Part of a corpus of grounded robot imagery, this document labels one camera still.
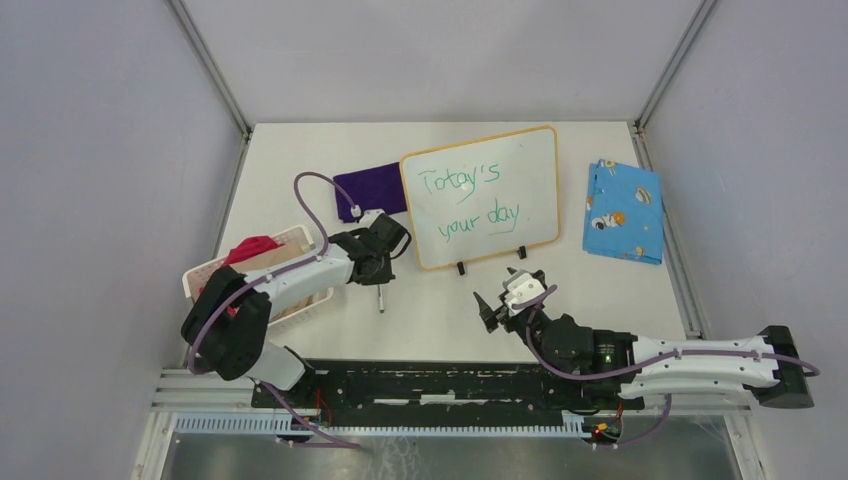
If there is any yellow framed whiteboard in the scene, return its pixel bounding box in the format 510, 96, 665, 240
399, 125, 562, 271

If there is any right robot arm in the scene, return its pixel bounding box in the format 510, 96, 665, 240
473, 269, 821, 409

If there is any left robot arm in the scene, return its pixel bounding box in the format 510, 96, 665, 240
181, 212, 411, 408

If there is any purple cloth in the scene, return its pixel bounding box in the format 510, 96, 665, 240
332, 162, 407, 215

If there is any blue patterned cloth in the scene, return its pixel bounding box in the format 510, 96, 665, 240
582, 159, 664, 265

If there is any beige cloth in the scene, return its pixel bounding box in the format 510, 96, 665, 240
229, 242, 314, 320

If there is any red cloth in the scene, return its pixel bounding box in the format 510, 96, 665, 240
222, 236, 280, 266

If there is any white plastic basket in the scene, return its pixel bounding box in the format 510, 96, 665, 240
182, 225, 334, 333

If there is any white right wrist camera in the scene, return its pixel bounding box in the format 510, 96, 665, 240
502, 278, 547, 317

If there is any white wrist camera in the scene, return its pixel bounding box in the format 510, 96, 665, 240
502, 278, 547, 317
350, 209, 385, 234

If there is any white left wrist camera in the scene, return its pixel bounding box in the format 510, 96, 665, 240
350, 209, 385, 234

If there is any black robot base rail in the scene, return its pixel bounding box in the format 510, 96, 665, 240
251, 359, 645, 428

